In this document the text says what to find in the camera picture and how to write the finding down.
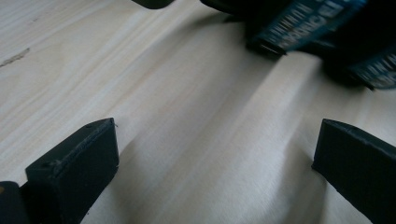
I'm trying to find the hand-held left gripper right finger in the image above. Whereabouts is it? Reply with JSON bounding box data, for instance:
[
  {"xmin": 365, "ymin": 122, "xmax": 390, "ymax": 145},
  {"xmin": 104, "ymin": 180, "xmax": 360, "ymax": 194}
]
[{"xmin": 311, "ymin": 118, "xmax": 396, "ymax": 224}]

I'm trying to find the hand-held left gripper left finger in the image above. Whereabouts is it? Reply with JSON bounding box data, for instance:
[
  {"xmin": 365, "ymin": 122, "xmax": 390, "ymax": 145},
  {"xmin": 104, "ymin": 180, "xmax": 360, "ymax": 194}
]
[{"xmin": 19, "ymin": 117, "xmax": 120, "ymax": 224}]

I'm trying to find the black sandal with blue straps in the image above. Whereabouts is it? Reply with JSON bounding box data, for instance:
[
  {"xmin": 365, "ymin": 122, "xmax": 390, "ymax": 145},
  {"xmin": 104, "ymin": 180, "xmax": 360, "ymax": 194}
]
[
  {"xmin": 130, "ymin": 0, "xmax": 176, "ymax": 10},
  {"xmin": 199, "ymin": 0, "xmax": 396, "ymax": 91}
]

